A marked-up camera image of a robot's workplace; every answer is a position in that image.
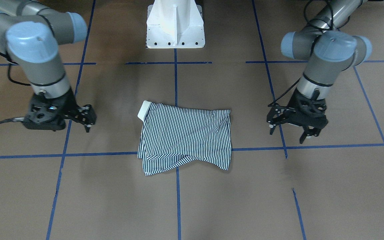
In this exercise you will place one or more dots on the left grey silver robot arm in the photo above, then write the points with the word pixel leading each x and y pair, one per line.
pixel 328 52

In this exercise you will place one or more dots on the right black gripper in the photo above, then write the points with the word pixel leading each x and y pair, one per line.
pixel 67 104

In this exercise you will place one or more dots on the navy white striped polo shirt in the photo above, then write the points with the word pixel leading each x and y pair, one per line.
pixel 173 136

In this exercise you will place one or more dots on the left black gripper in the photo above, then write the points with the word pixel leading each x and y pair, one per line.
pixel 294 115

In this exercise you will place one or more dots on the right grey silver robot arm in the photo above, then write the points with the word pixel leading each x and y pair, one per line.
pixel 30 36

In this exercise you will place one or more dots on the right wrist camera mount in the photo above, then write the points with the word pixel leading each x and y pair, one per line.
pixel 44 113

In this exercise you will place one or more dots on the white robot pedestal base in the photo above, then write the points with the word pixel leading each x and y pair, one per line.
pixel 175 24

